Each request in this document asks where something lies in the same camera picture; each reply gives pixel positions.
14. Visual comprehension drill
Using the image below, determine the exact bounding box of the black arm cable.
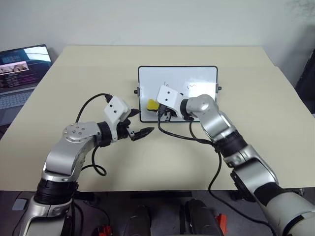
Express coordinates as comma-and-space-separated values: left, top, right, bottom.
157, 105, 280, 236
75, 92, 113, 177

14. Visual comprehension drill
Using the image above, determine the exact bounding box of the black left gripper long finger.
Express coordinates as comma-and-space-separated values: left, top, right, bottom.
127, 127, 155, 142

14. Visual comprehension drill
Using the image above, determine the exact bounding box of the dark rounded wide shape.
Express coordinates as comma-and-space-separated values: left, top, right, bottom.
180, 198, 223, 236

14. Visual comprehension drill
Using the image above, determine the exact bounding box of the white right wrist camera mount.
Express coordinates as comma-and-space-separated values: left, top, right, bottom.
157, 85, 184, 118

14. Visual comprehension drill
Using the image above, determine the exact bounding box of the grey square pad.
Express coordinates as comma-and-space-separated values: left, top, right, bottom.
14, 198, 27, 210

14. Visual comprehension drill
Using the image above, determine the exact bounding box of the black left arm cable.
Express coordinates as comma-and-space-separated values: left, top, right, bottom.
75, 92, 113, 177

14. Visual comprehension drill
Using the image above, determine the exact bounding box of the plain red clamp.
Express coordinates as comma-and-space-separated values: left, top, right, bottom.
216, 213, 227, 233

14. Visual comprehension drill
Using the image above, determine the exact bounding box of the black-framed small whiteboard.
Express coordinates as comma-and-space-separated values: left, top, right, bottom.
133, 65, 221, 123

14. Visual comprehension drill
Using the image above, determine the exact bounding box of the black chair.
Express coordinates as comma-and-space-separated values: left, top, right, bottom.
294, 48, 315, 114

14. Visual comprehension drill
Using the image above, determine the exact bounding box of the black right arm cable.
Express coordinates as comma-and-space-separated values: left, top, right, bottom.
157, 105, 280, 236

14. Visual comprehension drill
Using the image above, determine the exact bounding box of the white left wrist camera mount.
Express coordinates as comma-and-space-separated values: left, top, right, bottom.
103, 96, 132, 144

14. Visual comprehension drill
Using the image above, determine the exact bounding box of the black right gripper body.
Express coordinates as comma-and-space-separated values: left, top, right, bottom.
162, 105, 178, 123

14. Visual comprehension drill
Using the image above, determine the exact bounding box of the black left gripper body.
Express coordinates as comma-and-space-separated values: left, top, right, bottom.
115, 117, 131, 142

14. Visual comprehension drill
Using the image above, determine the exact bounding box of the open grey laptop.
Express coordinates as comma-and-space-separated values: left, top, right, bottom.
0, 44, 53, 111

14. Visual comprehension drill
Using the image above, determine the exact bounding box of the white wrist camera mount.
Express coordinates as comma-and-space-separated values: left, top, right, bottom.
157, 85, 184, 118
103, 96, 132, 144

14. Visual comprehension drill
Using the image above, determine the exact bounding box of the yellow whiteboard eraser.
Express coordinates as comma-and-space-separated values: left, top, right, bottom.
147, 98, 159, 113

